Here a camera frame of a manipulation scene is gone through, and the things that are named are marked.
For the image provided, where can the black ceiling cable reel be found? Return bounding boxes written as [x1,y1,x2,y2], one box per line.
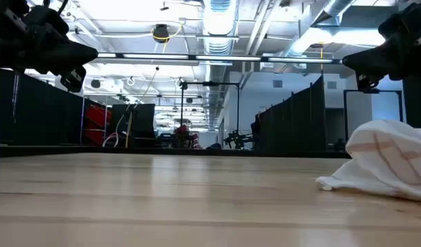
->
[152,23,171,44]

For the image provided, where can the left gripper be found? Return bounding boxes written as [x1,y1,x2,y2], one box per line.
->
[0,0,99,93]

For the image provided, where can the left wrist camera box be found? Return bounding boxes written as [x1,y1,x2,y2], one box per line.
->
[32,5,70,38]

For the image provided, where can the black curtain partition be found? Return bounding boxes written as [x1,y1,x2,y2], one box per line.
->
[0,67,84,145]
[254,75,327,152]
[402,77,421,128]

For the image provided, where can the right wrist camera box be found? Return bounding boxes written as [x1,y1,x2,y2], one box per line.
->
[378,2,420,37]

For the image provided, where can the white towel with orange checks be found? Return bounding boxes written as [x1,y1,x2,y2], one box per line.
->
[315,119,421,202]

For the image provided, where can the red equipment pile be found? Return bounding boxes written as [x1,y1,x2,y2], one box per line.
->
[174,124,201,149]

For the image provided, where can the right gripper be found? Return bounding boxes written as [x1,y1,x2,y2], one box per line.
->
[342,20,421,94]

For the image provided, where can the long ceiling light bar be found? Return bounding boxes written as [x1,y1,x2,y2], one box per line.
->
[92,52,342,66]

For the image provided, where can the red storage rack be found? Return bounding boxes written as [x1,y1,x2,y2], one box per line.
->
[82,102,112,147]

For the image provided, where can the black metal gantry frame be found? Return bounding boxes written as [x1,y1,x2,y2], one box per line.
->
[178,80,241,145]
[343,89,403,141]

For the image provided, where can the black equipment box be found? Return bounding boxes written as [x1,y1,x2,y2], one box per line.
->
[110,104,156,148]

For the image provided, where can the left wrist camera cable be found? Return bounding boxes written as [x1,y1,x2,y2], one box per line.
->
[42,0,70,16]

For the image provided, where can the black aluminium table frame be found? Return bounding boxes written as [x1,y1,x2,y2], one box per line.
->
[0,143,350,158]

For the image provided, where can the yellow hanging cable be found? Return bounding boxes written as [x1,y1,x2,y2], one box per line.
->
[125,109,134,149]

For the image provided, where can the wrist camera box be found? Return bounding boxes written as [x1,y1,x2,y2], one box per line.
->
[378,2,420,37]
[32,5,70,38]

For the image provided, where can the silver ventilation duct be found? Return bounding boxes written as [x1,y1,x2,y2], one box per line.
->
[200,0,239,56]
[287,0,386,58]

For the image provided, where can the white hanging cable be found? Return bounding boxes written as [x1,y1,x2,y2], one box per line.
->
[102,113,128,148]

